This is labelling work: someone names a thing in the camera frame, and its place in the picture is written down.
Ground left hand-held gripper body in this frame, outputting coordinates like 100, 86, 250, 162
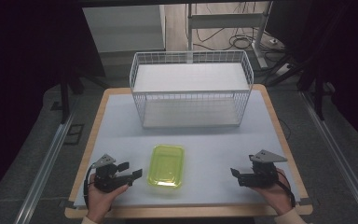
91, 153, 130, 193

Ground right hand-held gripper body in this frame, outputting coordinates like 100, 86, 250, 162
249, 149, 289, 189

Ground yellow-green plastic tray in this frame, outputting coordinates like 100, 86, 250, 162
145, 144, 186, 189

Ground white wire basket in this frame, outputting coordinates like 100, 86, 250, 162
129, 49, 255, 130

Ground person's left hand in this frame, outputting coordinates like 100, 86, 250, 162
86, 174, 131, 224

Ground person's right hand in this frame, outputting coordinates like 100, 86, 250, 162
251, 168, 294, 217

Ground white table sheet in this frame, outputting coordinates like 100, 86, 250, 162
73, 89, 301, 208

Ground grey corner clip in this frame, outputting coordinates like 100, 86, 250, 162
297, 196, 314, 207
58, 199, 76, 210

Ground dark floor socket plate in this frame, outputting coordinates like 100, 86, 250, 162
62, 123, 86, 147

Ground black stand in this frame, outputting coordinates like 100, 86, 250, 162
296, 60, 337, 121
58, 69, 87, 125

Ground white power strip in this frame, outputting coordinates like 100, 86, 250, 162
274, 63, 294, 77

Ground white cabinet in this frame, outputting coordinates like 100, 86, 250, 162
81, 4, 167, 53

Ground dark curtain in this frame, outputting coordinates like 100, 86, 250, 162
0, 0, 106, 203
265, 0, 358, 155

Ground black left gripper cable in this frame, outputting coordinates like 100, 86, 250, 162
83, 165, 96, 210

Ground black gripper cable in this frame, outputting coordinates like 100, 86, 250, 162
276, 177, 296, 209
83, 165, 96, 210

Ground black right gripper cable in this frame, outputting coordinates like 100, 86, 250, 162
276, 177, 296, 209

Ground aluminium floor rail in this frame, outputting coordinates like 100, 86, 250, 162
13, 110, 77, 224
300, 91, 358, 224

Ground black floor cables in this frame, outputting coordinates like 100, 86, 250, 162
195, 27, 264, 52

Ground white metal desk frame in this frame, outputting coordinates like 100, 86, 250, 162
186, 1, 275, 70

